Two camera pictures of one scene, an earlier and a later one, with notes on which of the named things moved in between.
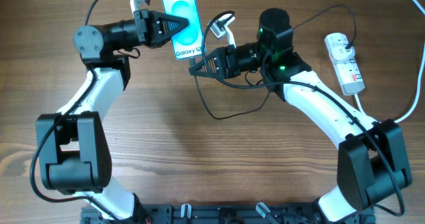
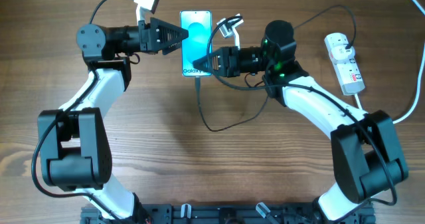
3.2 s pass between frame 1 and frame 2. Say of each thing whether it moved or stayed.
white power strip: stayed
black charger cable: moved
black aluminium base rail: stayed
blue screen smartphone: moved
